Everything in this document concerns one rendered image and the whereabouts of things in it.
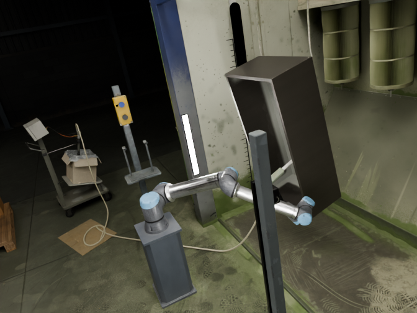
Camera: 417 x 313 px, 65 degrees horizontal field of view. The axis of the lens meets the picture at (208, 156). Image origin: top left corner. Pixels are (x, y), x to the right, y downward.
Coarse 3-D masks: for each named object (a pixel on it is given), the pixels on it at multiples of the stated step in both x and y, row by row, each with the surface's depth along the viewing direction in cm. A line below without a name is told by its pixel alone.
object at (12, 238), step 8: (8, 208) 454; (0, 216) 435; (8, 216) 431; (0, 224) 414; (8, 224) 410; (0, 232) 395; (8, 232) 391; (0, 240) 377; (8, 240) 375; (8, 248) 377; (16, 248) 382
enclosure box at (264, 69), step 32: (256, 64) 249; (288, 64) 221; (256, 96) 277; (288, 96) 217; (256, 128) 286; (288, 128) 224; (320, 128) 238; (288, 160) 314; (320, 160) 247; (288, 192) 299; (320, 192) 257
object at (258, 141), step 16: (256, 144) 116; (256, 160) 119; (256, 176) 123; (256, 192) 128; (272, 192) 125; (272, 208) 128; (272, 224) 130; (272, 240) 133; (272, 256) 135; (272, 272) 138; (272, 288) 143; (272, 304) 148
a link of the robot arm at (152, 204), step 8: (152, 192) 251; (144, 200) 243; (152, 200) 241; (160, 200) 249; (144, 208) 242; (152, 208) 241; (160, 208) 247; (144, 216) 247; (152, 216) 244; (160, 216) 247
